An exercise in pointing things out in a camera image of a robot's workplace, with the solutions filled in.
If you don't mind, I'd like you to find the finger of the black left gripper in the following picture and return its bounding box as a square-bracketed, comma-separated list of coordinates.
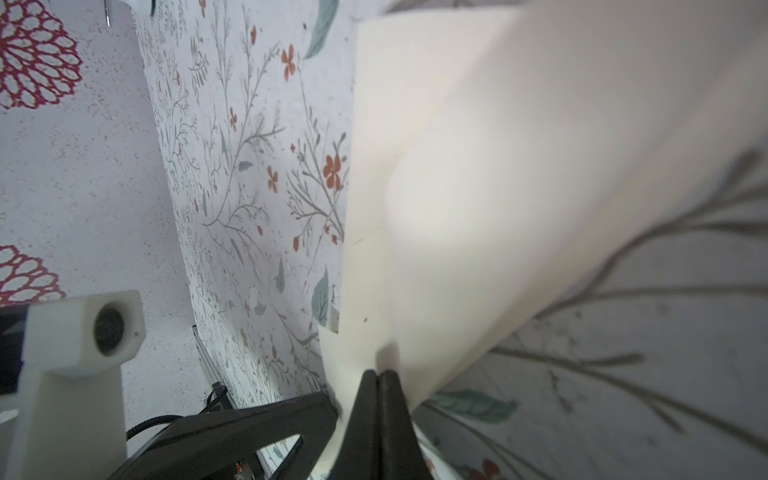
[110, 392, 337, 479]

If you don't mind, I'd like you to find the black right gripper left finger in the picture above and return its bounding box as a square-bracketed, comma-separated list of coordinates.
[328, 370, 380, 480]

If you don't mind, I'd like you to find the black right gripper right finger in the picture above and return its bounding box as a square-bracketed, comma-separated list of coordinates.
[378, 370, 432, 480]

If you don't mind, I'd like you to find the cream square paper sheet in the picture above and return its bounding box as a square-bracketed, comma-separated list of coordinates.
[311, 0, 768, 475]

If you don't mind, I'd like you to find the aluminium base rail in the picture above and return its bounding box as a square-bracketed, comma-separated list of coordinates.
[192, 325, 225, 386]

